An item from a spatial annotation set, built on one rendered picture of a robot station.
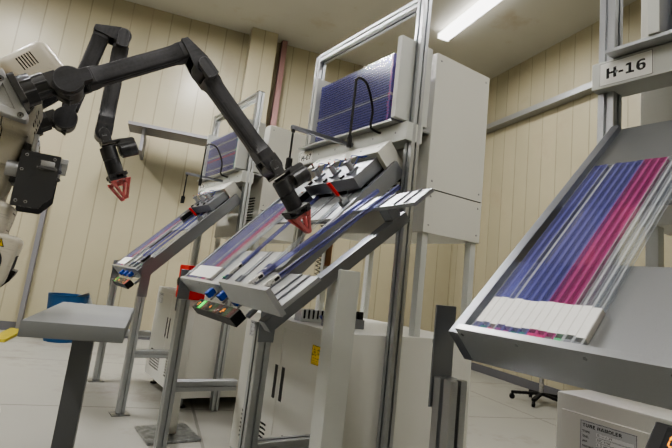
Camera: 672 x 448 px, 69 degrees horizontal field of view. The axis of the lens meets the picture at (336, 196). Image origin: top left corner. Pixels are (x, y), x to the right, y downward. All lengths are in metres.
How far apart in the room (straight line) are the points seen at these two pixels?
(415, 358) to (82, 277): 4.16
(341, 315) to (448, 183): 0.91
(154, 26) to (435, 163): 4.57
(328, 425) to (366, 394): 0.50
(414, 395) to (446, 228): 0.62
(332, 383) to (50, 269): 4.54
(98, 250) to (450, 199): 4.16
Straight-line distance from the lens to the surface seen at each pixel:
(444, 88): 2.05
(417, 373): 1.89
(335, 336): 1.23
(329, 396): 1.25
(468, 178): 2.07
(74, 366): 1.73
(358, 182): 1.73
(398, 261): 1.74
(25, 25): 6.10
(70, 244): 5.53
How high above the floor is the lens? 0.78
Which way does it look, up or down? 10 degrees up
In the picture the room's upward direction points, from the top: 7 degrees clockwise
